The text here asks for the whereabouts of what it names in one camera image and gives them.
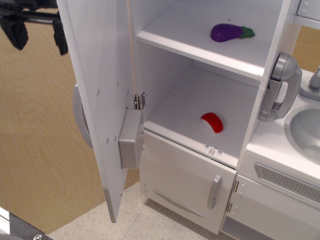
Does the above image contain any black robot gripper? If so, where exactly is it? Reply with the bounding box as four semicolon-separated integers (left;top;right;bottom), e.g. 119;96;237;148
0;0;69;55

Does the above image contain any white fridge door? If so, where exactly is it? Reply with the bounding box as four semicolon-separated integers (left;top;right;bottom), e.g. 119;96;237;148
57;0;137;223

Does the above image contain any white toy fridge cabinet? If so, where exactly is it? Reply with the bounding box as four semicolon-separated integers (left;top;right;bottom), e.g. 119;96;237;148
129;0;300;169

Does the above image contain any metal door hinge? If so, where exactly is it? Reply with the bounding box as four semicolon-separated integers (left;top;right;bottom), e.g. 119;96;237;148
133;92;147;110

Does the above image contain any grey ice dispenser panel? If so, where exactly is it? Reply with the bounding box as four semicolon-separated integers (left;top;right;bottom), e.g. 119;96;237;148
118;109;144;169

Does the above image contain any purple toy eggplant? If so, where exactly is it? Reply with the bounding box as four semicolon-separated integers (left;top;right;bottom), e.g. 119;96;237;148
210;23;256;43

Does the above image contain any white lower freezer door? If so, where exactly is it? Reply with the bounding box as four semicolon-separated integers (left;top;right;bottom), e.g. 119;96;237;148
139;131;236;234

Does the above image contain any red toy fruit slice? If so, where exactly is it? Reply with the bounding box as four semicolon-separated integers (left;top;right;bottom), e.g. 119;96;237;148
200;112;224;134

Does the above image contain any grey toy telephone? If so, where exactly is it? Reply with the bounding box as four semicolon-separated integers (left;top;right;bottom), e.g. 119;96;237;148
258;52;303;122

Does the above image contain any grey toy faucet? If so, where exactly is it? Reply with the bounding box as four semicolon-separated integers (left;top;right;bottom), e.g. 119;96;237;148
298;67;320;102

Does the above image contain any grey toy sink basin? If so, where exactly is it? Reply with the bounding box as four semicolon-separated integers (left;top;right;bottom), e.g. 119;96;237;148
284;105;320;165

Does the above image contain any white kitchen counter unit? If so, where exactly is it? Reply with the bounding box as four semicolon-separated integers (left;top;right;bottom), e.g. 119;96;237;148
219;67;320;240

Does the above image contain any grey vent grille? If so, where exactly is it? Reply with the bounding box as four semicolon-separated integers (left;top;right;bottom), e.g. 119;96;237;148
254;163;320;204

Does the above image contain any grey fridge door handle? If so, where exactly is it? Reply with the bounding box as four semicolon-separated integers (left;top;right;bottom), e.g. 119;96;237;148
72;84;93;149

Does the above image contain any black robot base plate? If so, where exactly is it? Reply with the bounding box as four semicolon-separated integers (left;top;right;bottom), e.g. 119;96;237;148
0;207;52;240

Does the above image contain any grey freezer door handle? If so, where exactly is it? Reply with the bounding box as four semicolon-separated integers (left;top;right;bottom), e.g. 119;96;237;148
207;175;222;210

